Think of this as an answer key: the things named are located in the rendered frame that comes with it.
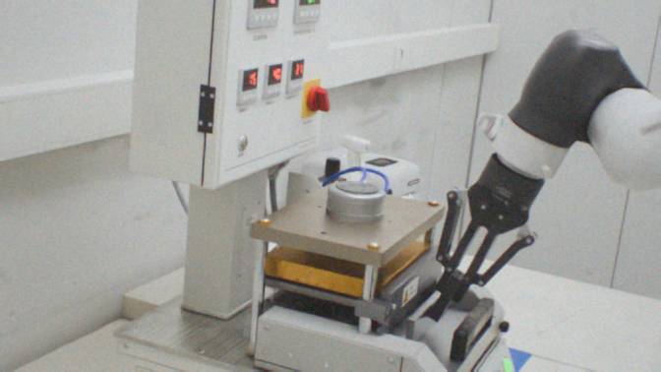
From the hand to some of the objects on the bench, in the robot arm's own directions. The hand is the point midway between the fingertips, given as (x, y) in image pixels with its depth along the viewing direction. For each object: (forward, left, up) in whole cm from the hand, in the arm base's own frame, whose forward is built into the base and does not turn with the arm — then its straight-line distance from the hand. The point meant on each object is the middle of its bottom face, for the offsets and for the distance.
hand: (447, 295), depth 131 cm
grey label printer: (+58, -88, -28) cm, 108 cm away
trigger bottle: (+52, -72, -27) cm, 93 cm away
